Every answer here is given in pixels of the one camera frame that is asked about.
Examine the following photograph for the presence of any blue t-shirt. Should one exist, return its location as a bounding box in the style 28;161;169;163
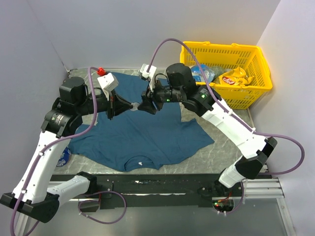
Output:
67;71;215;172

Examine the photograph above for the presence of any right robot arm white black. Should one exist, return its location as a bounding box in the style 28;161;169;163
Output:
138;63;278;196

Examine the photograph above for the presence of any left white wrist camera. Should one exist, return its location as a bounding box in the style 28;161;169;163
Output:
97;67;119;101

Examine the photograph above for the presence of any small round brooch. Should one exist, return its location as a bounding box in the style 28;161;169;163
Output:
130;102;140;111

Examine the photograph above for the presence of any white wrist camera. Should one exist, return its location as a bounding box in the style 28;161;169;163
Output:
97;67;119;101
139;64;157;92

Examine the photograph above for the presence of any yellow chips bag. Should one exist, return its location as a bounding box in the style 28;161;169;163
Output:
214;66;254;86

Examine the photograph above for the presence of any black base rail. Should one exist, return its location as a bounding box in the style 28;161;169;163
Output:
49;172;247;210

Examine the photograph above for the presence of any blue wrapped toilet paper roll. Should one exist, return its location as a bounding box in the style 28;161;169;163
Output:
56;147;71;167

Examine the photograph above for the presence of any yellow plastic basket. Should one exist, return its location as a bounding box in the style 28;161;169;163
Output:
180;41;273;110

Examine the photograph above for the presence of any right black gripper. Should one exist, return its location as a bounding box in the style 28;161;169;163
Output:
137;77;184;115

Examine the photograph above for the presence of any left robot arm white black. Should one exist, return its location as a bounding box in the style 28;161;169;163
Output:
0;73;133;223

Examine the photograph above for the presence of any blue clear plastic package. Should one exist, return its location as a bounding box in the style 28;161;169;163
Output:
190;63;215;83

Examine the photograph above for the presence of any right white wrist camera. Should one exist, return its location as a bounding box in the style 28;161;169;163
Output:
139;64;157;92

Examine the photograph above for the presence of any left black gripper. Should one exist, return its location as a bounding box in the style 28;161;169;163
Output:
76;88;133;120

